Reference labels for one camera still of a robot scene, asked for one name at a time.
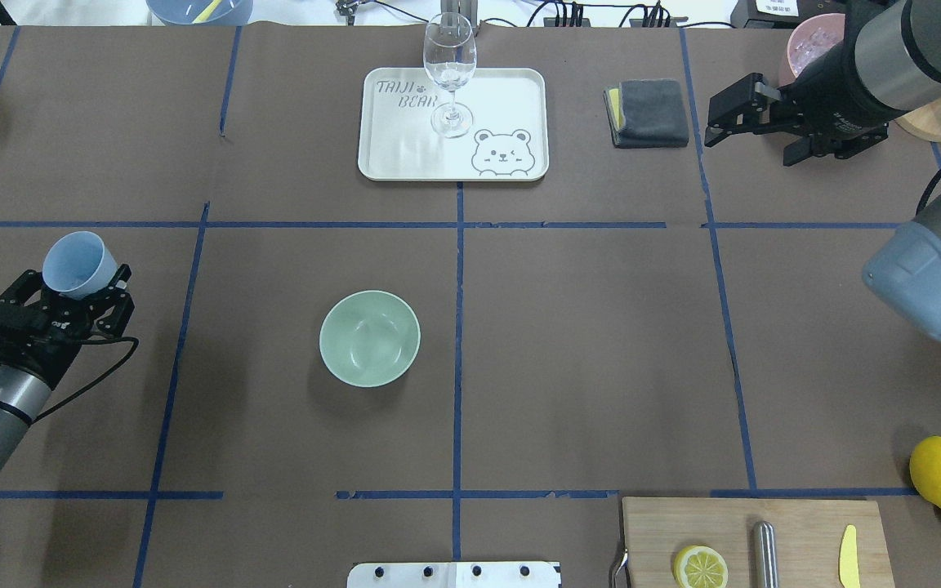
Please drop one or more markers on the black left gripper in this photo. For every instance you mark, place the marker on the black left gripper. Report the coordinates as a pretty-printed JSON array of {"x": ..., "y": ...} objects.
[{"x": 44, "y": 351}]

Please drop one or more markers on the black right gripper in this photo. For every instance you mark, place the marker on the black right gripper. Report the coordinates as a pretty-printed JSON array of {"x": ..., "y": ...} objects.
[{"x": 831, "y": 96}]

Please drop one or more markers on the light blue plastic cup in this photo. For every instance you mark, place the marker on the light blue plastic cup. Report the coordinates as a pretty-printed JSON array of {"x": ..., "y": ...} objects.
[{"x": 79, "y": 265}]

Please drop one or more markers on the light green bowl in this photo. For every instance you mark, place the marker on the light green bowl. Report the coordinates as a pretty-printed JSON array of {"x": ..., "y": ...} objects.
[{"x": 369, "y": 339}]

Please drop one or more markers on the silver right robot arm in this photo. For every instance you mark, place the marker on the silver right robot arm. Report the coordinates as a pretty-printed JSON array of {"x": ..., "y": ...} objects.
[{"x": 784, "y": 248}]

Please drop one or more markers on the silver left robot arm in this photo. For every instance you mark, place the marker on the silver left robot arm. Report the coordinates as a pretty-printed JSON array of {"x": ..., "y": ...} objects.
[{"x": 24, "y": 398}]

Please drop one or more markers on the pink bowl of ice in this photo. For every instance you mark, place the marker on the pink bowl of ice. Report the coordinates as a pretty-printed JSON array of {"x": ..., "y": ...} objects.
[{"x": 810, "y": 40}]

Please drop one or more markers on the blue bowl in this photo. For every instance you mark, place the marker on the blue bowl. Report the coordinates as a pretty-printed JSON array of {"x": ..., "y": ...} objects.
[{"x": 201, "y": 13}]

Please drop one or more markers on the grey folded cloth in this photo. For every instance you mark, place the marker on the grey folded cloth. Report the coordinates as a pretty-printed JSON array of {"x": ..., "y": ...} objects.
[{"x": 647, "y": 113}]

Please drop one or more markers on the cream bear tray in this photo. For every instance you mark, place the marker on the cream bear tray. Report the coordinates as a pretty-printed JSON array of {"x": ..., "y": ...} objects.
[{"x": 507, "y": 140}]

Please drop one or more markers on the clear wine glass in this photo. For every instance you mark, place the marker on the clear wine glass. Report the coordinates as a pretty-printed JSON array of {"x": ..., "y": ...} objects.
[{"x": 449, "y": 57}]

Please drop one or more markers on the steel muddler black tip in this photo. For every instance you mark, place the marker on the steel muddler black tip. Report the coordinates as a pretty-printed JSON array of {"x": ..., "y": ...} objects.
[{"x": 766, "y": 567}]

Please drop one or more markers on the wooden cutting board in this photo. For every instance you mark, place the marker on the wooden cutting board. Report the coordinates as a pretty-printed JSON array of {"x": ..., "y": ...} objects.
[{"x": 807, "y": 538}]

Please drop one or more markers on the lemon half slice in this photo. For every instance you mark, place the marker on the lemon half slice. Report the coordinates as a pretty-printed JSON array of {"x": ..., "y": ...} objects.
[{"x": 700, "y": 566}]

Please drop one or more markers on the yellow plastic knife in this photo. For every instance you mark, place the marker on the yellow plastic knife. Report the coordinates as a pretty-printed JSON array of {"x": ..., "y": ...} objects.
[{"x": 848, "y": 572}]

